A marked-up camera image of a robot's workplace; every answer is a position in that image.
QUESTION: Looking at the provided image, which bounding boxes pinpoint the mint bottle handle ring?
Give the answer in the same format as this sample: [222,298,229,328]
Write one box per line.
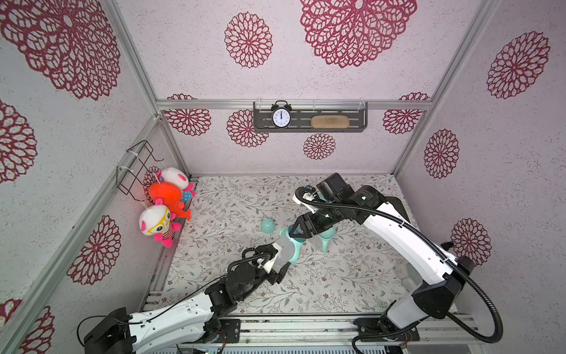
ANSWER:
[279,226,308,264]
[317,227,339,254]

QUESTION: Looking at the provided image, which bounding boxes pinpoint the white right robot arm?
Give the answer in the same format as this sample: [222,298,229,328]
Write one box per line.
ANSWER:
[262,173,475,333]

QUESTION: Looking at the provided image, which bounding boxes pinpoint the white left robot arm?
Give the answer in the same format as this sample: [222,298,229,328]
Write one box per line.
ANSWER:
[83,243,281,353]

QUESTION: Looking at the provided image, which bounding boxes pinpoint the wooden brush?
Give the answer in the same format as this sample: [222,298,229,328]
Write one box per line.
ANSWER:
[310,115,350,129]

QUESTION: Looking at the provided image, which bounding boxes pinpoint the black alarm clock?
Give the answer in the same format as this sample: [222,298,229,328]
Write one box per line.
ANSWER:
[271,100,293,128]

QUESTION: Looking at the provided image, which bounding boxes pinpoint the white plush red striped outfit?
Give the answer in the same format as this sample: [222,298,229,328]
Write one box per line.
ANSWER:
[139,199,181,248]

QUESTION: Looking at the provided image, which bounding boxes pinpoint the orange plush toy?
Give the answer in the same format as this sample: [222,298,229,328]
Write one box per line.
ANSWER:
[148,181,191,221]

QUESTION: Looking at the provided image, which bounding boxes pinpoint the white plush blue polka-dot outfit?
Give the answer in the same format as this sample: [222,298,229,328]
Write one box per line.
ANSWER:
[156,167,195,202]

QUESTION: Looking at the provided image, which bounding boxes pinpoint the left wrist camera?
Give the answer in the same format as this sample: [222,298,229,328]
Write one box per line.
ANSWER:
[255,247,275,274]

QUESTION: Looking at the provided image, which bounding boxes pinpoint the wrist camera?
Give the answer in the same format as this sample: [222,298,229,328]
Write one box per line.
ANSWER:
[293,186,323,212]
[255,247,275,274]

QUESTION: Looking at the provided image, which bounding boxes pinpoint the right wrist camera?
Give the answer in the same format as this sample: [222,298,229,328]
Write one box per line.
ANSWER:
[293,186,323,212]

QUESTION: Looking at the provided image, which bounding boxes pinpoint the grey wall shelf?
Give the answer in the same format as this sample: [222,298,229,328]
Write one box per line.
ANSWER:
[252,102,368,133]

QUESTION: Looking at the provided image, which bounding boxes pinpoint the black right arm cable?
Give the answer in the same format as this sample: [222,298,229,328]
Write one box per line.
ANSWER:
[294,185,504,345]

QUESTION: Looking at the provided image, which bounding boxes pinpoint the black wire basket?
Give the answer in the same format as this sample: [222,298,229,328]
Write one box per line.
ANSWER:
[115,140,163,204]

